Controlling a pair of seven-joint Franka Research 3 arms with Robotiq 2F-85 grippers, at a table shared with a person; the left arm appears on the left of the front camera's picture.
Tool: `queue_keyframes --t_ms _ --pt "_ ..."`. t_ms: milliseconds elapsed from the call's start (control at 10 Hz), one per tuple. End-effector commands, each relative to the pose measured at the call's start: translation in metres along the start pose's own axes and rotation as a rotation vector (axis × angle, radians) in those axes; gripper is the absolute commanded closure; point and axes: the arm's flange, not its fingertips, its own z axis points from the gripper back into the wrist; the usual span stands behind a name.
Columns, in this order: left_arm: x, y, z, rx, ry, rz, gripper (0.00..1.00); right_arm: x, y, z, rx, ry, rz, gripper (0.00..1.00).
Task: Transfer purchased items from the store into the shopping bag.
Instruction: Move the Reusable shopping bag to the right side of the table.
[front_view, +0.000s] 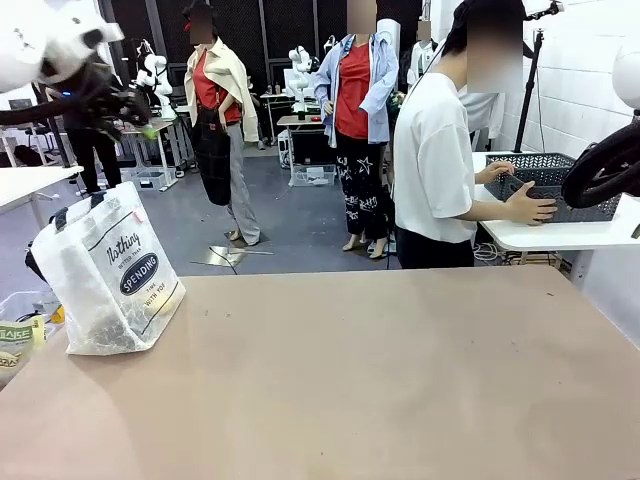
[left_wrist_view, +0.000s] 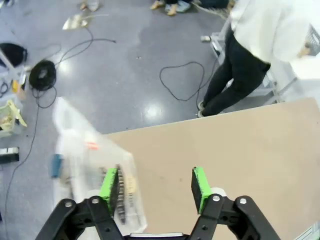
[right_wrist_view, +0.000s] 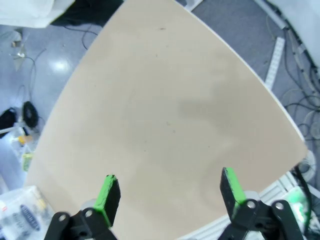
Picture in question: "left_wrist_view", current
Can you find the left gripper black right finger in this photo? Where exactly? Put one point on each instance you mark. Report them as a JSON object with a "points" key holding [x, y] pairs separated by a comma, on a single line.
{"points": [[220, 212]]}

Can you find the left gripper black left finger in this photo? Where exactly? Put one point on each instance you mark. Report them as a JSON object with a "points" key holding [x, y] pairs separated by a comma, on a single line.
{"points": [[95, 215]]}

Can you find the dark grey plastic basket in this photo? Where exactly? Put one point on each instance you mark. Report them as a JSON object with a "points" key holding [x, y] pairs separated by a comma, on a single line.
{"points": [[314, 37]]}

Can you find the person's right hand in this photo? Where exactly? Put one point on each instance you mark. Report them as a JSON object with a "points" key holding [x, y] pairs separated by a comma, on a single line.
{"points": [[303, 51]]}

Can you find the black ridged item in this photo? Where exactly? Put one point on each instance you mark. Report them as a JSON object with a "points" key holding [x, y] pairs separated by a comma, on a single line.
{"points": [[121, 200]]}

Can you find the black and silver box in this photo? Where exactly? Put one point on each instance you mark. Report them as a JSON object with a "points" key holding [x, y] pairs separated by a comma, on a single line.
{"points": [[10, 157]]}

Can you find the pale yellow printed package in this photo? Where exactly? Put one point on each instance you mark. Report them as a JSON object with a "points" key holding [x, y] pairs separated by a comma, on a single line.
{"points": [[11, 107]]}

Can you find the person in white shirt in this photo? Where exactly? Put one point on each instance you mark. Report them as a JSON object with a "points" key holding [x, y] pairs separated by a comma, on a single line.
{"points": [[240, 75]]}

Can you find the clear bin with supplies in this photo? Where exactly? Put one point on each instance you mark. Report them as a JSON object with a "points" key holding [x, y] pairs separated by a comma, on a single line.
{"points": [[21, 96]]}

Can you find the small yellow item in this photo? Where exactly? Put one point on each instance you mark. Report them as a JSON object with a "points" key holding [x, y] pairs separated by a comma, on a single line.
{"points": [[15, 86]]}

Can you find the black backpack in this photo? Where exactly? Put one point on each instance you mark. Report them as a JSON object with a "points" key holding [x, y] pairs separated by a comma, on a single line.
{"points": [[12, 53]]}

